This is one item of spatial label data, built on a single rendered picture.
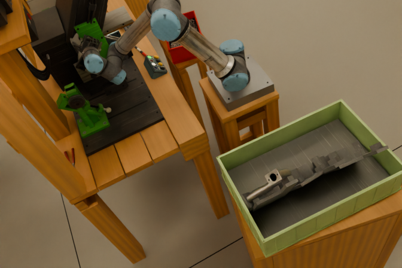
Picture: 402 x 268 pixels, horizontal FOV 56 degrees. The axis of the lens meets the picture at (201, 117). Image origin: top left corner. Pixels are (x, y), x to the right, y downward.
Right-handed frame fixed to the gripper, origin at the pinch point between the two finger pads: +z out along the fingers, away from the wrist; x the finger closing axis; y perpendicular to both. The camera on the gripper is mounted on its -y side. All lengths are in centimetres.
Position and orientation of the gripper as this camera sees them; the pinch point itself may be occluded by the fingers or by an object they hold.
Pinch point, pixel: (85, 44)
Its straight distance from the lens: 202.9
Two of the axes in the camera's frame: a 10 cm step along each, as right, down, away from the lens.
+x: -8.4, -2.4, -4.9
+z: -3.4, -4.7, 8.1
